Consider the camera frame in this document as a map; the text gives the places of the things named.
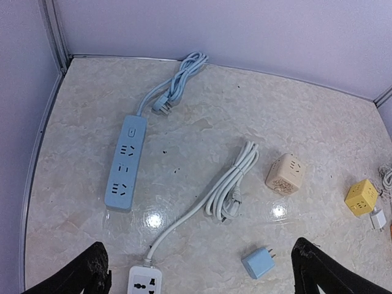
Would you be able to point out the white usb charger plug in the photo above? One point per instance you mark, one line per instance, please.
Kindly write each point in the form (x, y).
(378, 219)

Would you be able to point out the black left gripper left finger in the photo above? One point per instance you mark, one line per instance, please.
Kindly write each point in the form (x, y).
(87, 273)

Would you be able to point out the beige cube socket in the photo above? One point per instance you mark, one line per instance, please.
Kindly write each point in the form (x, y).
(286, 175)

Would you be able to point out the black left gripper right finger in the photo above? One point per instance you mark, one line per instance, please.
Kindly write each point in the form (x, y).
(314, 271)

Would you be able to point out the yellow cube socket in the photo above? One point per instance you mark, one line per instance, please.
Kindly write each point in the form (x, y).
(361, 198)

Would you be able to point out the aluminium frame post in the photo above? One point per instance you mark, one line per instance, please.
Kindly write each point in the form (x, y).
(382, 98)
(52, 23)

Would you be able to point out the left aluminium frame post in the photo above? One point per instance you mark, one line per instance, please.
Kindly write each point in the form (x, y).
(52, 23)

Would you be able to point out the right aluminium frame post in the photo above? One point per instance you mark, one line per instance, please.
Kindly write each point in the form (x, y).
(382, 98)

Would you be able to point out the white power strip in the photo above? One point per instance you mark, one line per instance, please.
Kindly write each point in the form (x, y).
(144, 280)

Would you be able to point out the blue usb charger plug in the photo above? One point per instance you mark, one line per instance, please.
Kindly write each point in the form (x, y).
(258, 260)

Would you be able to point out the blue power strip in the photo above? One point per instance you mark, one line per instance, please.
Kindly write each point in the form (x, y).
(122, 178)

